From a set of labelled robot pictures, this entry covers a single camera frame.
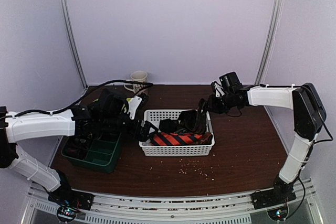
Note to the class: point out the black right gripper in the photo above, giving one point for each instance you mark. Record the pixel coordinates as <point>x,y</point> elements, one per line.
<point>212,106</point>

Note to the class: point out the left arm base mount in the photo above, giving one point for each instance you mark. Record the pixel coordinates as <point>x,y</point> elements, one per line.
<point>70,208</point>

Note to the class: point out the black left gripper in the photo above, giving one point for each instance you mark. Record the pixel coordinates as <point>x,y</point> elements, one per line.
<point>135,135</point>

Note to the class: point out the right aluminium frame post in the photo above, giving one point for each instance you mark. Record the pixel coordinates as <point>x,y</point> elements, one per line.
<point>270,41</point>

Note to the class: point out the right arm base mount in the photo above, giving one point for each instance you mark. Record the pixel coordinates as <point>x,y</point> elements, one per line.
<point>273,200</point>

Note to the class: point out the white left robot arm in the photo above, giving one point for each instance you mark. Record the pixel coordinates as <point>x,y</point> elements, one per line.
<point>111,113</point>

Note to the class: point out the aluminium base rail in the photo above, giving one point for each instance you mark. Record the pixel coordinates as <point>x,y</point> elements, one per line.
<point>227,208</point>

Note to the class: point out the aluminium frame post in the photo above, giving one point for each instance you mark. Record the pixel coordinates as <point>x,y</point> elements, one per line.
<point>72,43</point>
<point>270,41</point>

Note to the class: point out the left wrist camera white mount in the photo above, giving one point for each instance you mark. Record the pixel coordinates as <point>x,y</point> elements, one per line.
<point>133,104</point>

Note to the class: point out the cream patterned mug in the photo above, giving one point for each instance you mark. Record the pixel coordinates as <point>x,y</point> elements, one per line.
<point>139,77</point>

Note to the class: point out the orange navy striped tie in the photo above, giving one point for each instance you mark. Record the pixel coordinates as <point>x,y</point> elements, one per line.
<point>173,139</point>

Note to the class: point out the left aluminium frame post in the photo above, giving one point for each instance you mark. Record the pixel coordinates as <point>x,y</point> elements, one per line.
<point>72,43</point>

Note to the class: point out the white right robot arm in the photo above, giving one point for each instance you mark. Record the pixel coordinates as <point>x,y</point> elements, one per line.
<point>309,117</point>

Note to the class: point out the white perforated plastic basket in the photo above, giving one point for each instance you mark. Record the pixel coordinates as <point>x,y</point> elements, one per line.
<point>154,116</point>

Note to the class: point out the green compartment tray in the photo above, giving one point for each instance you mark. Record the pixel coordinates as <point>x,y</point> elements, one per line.
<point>100,155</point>

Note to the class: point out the dark red patterned tie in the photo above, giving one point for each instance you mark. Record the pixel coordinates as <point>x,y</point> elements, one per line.
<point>200,127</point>

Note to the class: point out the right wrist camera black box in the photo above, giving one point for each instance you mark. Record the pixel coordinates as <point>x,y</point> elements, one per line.
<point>230,82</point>

